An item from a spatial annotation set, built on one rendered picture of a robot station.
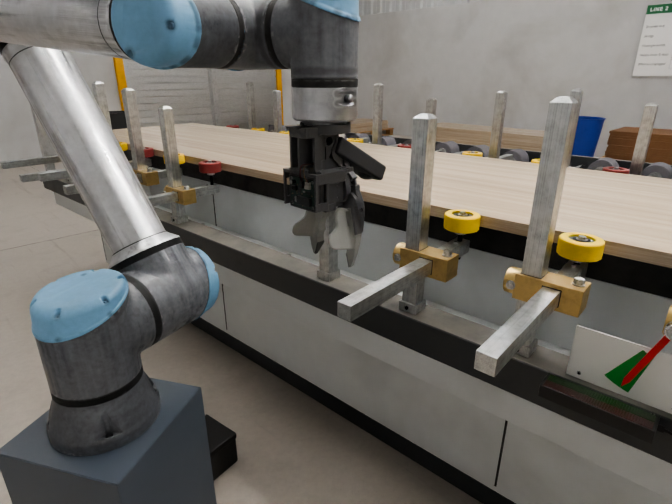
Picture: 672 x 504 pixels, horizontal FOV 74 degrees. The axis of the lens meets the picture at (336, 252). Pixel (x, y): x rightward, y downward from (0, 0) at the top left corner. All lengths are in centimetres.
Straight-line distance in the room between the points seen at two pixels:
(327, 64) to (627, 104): 773
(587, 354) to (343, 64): 63
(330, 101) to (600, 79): 781
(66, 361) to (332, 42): 63
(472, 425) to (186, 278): 89
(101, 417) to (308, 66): 66
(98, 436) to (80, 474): 6
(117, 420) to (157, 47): 61
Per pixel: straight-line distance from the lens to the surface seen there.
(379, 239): 131
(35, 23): 76
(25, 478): 101
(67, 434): 93
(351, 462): 165
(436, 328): 99
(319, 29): 61
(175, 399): 99
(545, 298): 83
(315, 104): 61
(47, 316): 83
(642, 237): 108
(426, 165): 93
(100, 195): 97
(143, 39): 58
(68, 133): 100
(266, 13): 65
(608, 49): 833
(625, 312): 110
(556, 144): 82
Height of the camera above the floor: 120
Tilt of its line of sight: 21 degrees down
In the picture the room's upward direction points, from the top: straight up
